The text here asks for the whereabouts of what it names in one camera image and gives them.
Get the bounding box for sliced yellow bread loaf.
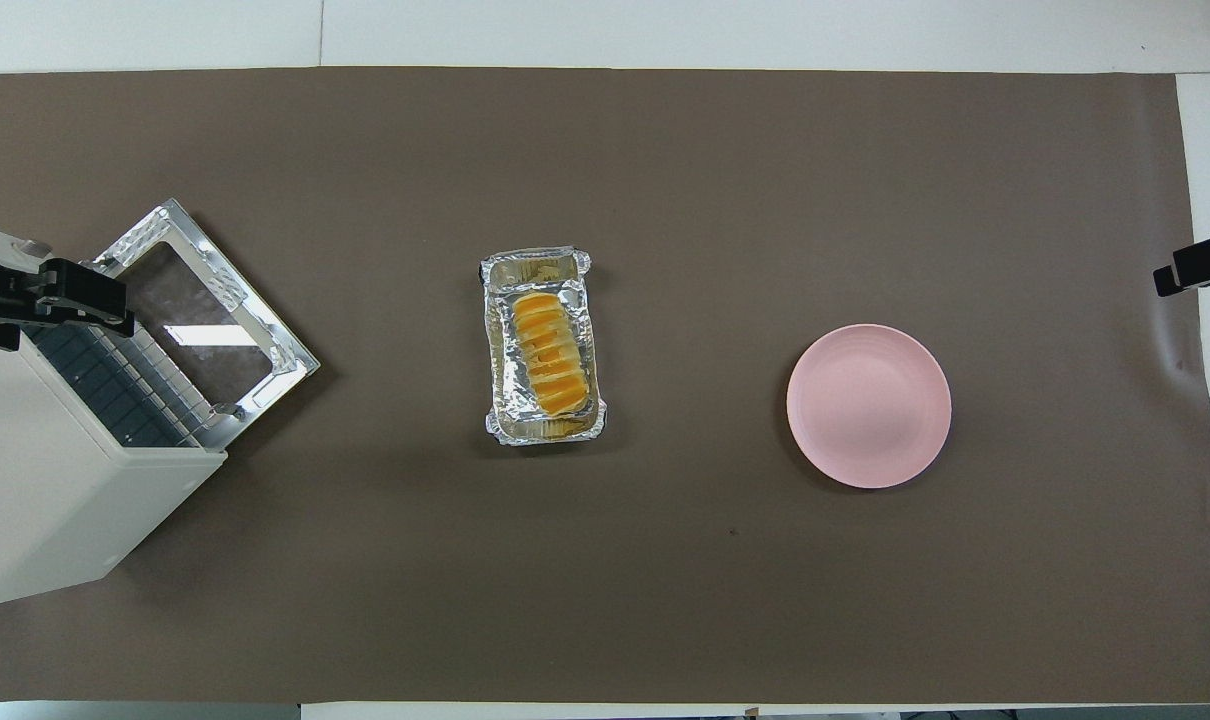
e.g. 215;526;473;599
511;291;592;419

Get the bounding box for glass oven door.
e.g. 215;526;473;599
83;198;321;448

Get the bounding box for aluminium foil tray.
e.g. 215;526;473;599
481;245;608;448

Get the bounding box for pink round plate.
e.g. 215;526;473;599
787;322;952;489

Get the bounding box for brown paper table mat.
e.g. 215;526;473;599
0;67;1210;704

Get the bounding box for cream toaster oven body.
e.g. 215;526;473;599
0;318;228;611

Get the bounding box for metal oven wire rack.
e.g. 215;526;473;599
23;318;216;451

